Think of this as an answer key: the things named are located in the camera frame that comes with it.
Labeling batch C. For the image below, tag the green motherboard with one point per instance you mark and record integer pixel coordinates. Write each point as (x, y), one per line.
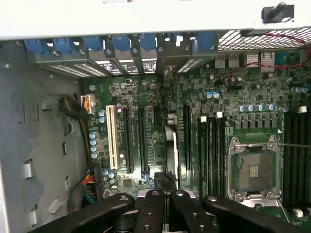
(243, 85)

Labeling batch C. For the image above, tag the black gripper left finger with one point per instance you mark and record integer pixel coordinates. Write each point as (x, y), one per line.
(150, 213)

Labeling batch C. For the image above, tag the white expansion slot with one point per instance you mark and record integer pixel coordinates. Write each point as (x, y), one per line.
(112, 138)

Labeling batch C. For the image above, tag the short black expansion slot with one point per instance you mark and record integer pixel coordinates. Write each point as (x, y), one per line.
(157, 116)

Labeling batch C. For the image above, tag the RAM slot black clips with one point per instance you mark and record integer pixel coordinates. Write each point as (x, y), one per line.
(288, 170)
(210, 155)
(303, 170)
(224, 155)

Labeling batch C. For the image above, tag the black and silver PC case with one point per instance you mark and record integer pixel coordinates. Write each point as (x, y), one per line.
(36, 145)

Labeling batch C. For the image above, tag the thin metal locking lever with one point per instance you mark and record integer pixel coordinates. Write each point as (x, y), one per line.
(296, 145)
(239, 170)

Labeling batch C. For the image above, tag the silver CPU socket cover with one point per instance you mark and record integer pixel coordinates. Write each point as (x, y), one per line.
(262, 202)

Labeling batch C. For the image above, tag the black expansion slot blue latch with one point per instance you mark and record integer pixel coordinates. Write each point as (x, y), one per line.
(143, 140)

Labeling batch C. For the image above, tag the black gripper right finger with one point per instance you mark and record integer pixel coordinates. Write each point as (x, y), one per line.
(192, 216)

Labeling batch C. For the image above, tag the silver rear port block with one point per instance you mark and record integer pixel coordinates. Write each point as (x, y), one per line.
(253, 59)
(220, 61)
(233, 61)
(268, 61)

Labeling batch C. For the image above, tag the long black expansion slot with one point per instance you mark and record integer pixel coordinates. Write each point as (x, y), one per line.
(187, 138)
(128, 140)

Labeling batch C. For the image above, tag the CPU socket with metal frame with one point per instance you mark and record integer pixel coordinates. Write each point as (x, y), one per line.
(257, 170)

